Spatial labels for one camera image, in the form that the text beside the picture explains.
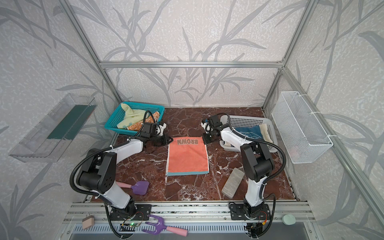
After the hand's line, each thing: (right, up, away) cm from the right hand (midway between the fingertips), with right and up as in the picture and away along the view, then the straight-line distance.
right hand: (204, 134), depth 96 cm
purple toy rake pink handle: (-21, -41, -26) cm, 53 cm away
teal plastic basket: (-64, +8, +8) cm, 65 cm away
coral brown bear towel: (-12, -13, -2) cm, 18 cm away
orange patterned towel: (-46, +5, +7) cm, 47 cm away
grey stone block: (+15, -25, -15) cm, 33 cm away
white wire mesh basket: (+40, +1, -35) cm, 53 cm away
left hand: (-19, 0, -3) cm, 19 cm away
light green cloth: (-54, +12, +13) cm, 57 cm away
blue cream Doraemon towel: (+37, +1, +3) cm, 37 cm away
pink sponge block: (-56, -39, -26) cm, 73 cm away
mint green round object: (+40, -38, -25) cm, 61 cm away
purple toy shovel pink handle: (-36, -28, -15) cm, 47 cm away
